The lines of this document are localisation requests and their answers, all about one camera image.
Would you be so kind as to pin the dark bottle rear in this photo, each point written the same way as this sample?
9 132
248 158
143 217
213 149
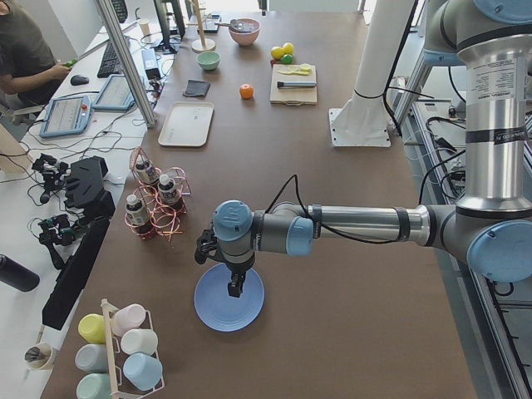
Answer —
147 173

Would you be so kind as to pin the black computer mouse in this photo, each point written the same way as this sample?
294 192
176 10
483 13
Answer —
79 80

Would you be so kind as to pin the black handled knife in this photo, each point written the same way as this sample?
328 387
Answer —
295 84

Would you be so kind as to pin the yellow lemon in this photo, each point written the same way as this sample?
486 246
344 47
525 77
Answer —
288 48
277 53

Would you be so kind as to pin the pink bowl with ice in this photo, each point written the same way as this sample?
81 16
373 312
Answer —
244 31

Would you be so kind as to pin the copper wire bottle rack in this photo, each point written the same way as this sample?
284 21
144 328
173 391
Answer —
165 219

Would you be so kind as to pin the wooden cutting board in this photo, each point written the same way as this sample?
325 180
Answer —
295 96

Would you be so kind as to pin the yellow cup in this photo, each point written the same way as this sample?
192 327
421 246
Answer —
91 327

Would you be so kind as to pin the wooden mug stand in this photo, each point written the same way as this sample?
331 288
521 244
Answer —
203 44

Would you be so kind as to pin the grey cup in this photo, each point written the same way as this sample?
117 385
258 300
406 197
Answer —
92 358

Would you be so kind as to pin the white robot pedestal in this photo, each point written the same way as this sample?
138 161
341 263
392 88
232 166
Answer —
362 121

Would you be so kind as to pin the mint green bowl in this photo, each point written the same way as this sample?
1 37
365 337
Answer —
208 61

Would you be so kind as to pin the white cup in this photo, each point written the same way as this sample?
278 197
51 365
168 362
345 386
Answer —
139 340

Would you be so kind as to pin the dark water bottle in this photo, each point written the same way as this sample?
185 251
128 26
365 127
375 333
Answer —
17 276

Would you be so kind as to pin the light blue cup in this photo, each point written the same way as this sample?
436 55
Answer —
143 371

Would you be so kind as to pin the aluminium frame post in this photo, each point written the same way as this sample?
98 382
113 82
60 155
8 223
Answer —
115 34

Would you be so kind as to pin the orange fruit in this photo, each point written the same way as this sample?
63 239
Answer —
246 91

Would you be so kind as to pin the green lime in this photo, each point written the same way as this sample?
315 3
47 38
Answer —
286 59

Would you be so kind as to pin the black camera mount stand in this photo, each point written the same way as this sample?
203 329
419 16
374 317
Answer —
73 246

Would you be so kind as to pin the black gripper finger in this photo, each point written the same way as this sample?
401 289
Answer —
233 285
239 283

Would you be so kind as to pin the blue teach pendant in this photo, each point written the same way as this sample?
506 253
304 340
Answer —
114 96
66 116

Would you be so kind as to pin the blue round plate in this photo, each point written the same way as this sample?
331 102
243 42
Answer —
221 312

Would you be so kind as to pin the paper coffee cup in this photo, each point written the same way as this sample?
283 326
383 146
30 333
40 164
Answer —
144 25

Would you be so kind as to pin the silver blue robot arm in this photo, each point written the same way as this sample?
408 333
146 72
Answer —
488 228

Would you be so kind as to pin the pink cup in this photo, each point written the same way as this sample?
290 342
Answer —
127 318

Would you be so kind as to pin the black keyboard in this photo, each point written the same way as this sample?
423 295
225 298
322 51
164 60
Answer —
110 63

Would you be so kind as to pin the black monitor stand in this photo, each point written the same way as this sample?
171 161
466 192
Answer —
172 26

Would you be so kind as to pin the dark bottle front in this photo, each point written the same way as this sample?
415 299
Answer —
137 215

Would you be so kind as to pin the paper cup with tools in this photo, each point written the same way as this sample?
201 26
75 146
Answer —
40 357

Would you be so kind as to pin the blue teach pendant right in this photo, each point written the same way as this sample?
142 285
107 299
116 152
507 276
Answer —
114 96

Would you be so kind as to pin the mint green cup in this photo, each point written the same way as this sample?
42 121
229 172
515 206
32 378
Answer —
94 386

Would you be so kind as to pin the white wire cup rack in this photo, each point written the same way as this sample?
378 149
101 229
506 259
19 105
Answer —
121 387

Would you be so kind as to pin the blue teach pendant left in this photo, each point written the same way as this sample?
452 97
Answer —
66 116

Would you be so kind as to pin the dark grey folded cloth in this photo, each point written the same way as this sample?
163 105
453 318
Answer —
196 88

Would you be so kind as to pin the dark bottle middle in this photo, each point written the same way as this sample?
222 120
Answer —
167 190

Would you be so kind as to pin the beige rectangular tray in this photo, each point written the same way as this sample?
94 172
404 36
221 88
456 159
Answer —
187 124

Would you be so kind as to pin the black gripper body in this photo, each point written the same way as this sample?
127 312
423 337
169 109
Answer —
237 269

